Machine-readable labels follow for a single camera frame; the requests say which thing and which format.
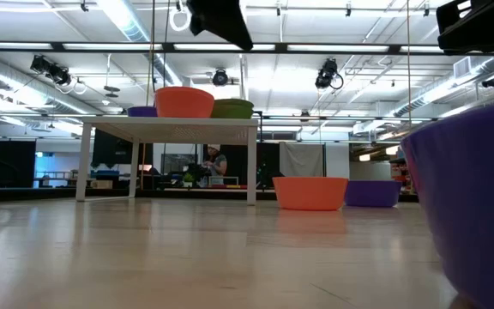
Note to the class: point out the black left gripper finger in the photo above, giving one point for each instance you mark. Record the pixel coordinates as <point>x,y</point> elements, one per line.
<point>221,17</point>

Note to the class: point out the orange plastic mini bowl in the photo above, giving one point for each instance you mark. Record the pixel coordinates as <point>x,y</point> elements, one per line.
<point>311,193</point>
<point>184,103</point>

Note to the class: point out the purple plastic mini bowl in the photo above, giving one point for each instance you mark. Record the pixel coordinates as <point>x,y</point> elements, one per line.
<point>373,194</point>
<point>142,111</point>
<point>478,206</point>

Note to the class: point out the round black ceiling spotlight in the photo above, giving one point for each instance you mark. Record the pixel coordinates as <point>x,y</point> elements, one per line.
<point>220,77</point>

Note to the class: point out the white table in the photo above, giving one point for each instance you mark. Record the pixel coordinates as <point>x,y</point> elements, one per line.
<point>165,129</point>

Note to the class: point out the small black ceiling lamp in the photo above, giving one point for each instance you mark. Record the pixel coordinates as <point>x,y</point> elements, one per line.
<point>305,115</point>

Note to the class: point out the black backdrop panel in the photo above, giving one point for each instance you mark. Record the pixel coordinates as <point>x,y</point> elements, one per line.
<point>240,163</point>

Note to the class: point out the person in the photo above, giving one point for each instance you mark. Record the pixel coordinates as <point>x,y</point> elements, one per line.
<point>217,165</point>

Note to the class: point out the green plant in white pot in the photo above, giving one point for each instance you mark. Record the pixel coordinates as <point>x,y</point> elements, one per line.
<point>188,178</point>

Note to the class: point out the cluttered background shelf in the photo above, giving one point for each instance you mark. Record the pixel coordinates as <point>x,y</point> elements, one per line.
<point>401,171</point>

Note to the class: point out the black stand with pole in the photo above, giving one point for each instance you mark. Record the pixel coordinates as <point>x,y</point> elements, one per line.
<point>270,179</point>

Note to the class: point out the grey hanging cloth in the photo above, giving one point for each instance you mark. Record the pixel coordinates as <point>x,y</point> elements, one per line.
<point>300,167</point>

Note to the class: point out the black hanging cloth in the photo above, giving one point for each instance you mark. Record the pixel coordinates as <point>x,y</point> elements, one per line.
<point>114,150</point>

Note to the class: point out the blue storage crate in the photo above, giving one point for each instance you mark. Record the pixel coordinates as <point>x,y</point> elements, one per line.
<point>105,174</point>

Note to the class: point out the black partition panel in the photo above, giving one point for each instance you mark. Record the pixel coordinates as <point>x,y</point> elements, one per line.
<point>11,163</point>

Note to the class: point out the black overhead frame beam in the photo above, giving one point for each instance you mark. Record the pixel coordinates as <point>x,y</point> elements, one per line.
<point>281,47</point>

